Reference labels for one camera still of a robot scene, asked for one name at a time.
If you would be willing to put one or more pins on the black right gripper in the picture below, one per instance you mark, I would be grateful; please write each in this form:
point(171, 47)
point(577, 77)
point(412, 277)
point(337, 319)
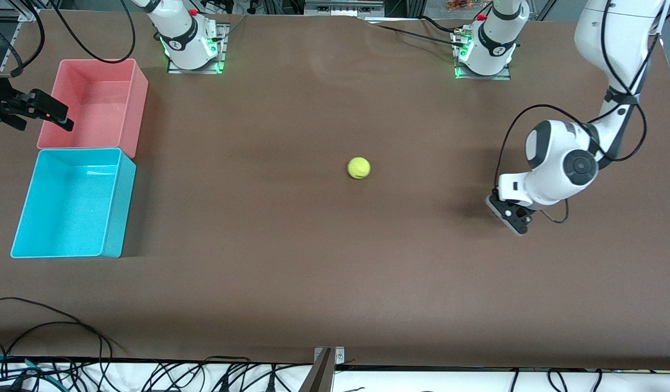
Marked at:
point(9, 106)

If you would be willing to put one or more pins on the yellow-green tennis ball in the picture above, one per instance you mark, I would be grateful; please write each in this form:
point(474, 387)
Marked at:
point(359, 167)

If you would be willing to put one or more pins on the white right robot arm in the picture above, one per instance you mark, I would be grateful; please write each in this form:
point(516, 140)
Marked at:
point(180, 32)

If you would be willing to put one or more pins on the pink plastic bin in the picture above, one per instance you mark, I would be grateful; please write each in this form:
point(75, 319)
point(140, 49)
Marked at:
point(101, 103)

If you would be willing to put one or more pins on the blue plastic bin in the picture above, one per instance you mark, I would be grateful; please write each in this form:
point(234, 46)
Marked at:
point(68, 207)

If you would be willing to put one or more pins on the aluminium strut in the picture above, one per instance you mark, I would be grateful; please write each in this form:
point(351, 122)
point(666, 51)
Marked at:
point(547, 8)

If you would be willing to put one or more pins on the orange objects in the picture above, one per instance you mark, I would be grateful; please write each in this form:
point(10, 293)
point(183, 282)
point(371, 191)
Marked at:
point(460, 4)

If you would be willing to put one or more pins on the grey metal pole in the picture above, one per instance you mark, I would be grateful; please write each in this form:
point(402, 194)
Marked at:
point(318, 378)

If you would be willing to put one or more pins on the aluminium box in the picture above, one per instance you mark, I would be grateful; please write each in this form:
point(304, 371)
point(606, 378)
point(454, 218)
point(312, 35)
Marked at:
point(343, 6)

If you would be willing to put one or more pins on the aluminium frame bracket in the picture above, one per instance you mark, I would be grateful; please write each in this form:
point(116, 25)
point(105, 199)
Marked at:
point(11, 15)

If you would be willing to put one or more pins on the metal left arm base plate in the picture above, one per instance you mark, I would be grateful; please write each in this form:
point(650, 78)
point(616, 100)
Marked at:
point(505, 74)

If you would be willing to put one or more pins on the small metal bracket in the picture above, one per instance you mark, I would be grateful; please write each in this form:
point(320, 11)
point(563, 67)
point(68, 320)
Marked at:
point(339, 356)

